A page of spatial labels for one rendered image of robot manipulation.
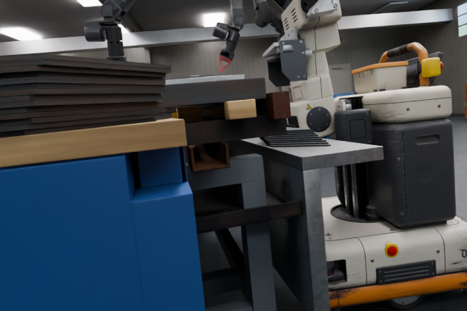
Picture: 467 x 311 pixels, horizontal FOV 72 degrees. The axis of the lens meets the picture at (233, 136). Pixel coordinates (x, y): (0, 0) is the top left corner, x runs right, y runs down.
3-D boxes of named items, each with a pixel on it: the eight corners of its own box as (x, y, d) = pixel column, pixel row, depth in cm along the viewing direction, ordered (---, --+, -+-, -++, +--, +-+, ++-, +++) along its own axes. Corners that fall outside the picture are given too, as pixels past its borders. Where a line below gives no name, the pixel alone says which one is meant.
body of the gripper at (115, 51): (106, 62, 115) (103, 41, 113) (109, 60, 125) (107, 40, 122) (125, 62, 117) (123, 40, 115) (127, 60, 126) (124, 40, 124)
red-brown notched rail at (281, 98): (274, 119, 71) (272, 92, 71) (197, 117, 229) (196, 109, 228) (291, 117, 72) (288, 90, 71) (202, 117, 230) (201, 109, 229)
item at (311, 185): (315, 323, 72) (302, 171, 69) (217, 191, 198) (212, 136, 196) (331, 319, 73) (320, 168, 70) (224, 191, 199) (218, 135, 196)
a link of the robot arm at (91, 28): (111, 4, 111) (120, 9, 120) (78, 5, 111) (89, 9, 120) (115, 40, 114) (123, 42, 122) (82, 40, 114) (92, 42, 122)
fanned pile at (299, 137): (287, 151, 79) (285, 135, 78) (246, 140, 117) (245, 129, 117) (332, 146, 81) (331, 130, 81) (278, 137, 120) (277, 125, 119)
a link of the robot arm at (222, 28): (244, 18, 151) (242, 23, 160) (221, 8, 150) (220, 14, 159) (235, 41, 152) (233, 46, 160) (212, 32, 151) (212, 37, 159)
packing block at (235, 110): (229, 119, 67) (228, 101, 67) (225, 119, 72) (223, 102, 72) (256, 116, 69) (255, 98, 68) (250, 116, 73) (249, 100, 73)
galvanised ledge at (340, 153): (302, 171, 69) (301, 157, 69) (212, 136, 196) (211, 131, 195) (383, 159, 73) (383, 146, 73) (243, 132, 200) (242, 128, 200)
